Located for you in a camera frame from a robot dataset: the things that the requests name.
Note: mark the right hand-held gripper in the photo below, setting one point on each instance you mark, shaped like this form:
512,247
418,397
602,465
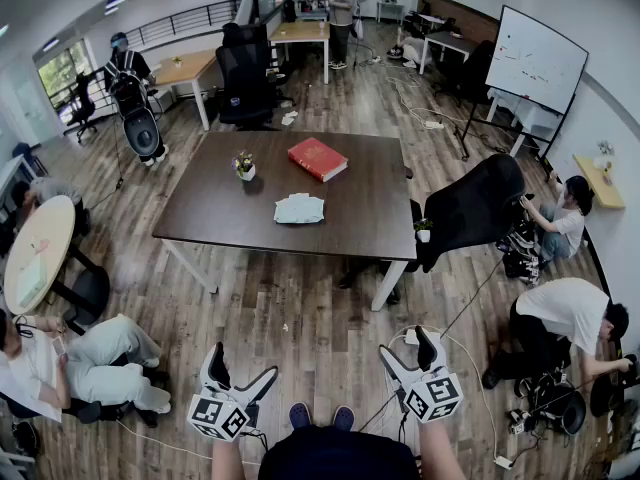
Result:
434,395

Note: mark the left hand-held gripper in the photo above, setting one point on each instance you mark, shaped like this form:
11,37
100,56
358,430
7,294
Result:
220,415

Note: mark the white cloth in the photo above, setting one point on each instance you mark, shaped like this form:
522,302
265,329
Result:
299,210

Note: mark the person's left forearm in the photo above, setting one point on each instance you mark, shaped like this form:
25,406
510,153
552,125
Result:
227,463

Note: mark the person's right forearm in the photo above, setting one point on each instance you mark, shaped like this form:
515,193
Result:
442,453

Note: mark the white power strip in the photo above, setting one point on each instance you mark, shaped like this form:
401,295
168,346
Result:
411,337
434,124

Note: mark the person's left blue shoe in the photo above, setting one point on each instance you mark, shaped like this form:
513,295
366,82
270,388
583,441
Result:
300,414

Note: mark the person's blue shoe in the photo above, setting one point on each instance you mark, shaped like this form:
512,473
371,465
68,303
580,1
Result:
344,418
300,414

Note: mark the person's right blue shoe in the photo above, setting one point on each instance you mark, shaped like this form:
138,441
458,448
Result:
344,418

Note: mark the person's dark shirt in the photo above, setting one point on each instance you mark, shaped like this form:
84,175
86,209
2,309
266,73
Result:
340,455

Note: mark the small green potted plant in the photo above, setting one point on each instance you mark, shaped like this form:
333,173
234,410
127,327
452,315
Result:
423,230

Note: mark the white charger plug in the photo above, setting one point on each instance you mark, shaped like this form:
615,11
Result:
504,462

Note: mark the black white harness rig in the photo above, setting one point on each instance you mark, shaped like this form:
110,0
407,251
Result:
522,253

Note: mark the black mesh office chair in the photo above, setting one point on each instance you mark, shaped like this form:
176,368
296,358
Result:
470,208

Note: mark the black round equipment case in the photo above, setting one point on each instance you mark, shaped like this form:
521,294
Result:
572,413

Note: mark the small potted purple flower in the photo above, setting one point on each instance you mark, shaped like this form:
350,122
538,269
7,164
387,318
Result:
245,167

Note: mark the red hardcover book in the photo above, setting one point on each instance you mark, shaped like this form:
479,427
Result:
316,158

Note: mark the pale green box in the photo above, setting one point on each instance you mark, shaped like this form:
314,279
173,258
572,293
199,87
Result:
32,283

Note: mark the black oval backpack device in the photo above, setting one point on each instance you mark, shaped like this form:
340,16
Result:
141,135

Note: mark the white crumpled paper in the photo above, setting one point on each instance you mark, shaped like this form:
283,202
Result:
289,118

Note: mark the black high-back office chair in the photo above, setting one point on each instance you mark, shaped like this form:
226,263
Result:
245,78

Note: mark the black swivel chair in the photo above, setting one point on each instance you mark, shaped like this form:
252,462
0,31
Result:
84,103

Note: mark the light wooden desk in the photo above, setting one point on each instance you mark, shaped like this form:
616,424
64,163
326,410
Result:
185,65
300,30

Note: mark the dark desk with white legs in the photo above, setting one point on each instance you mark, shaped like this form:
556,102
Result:
450,42

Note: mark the whiteboard on black stand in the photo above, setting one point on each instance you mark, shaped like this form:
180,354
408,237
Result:
537,60

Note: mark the window with green view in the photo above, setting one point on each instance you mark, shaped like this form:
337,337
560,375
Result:
62,70

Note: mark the small white side table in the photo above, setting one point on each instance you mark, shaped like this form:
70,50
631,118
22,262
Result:
390,4

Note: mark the black metal railing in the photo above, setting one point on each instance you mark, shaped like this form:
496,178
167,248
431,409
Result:
185,15

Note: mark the wooden wall shelf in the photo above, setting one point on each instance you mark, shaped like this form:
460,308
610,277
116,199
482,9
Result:
600,183

